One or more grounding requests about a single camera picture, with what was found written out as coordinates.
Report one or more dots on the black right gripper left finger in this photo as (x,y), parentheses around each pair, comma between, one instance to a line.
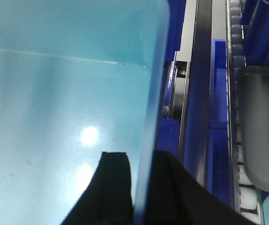
(107,199)

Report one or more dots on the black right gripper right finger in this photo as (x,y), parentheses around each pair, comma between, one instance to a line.
(176,198)

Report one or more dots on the light blue plastic bin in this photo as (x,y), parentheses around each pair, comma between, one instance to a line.
(77,78)

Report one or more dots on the white roller conveyor track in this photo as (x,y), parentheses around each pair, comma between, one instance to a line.
(246,198)

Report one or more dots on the grey rounded gripper part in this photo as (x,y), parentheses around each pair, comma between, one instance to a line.
(253,97)

